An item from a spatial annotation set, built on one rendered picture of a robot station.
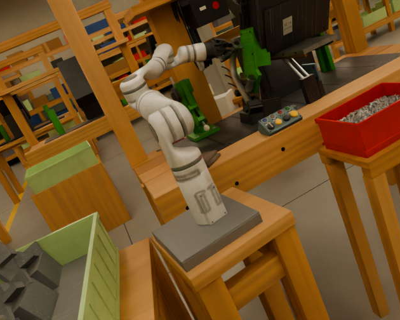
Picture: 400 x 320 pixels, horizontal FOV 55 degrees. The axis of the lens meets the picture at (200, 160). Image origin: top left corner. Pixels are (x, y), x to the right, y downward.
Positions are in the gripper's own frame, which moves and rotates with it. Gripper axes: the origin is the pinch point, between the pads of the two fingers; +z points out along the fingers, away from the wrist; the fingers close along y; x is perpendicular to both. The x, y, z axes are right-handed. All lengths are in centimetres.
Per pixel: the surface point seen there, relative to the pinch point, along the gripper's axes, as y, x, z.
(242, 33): 0.4, -6.9, 2.9
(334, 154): -66, -10, 10
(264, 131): -45.4, -0.6, -5.1
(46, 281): -77, 4, -89
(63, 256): -68, 14, -84
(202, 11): 22.7, -2.2, -7.0
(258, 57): -12.1, -4.6, 5.4
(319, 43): -23.6, -19.5, 22.5
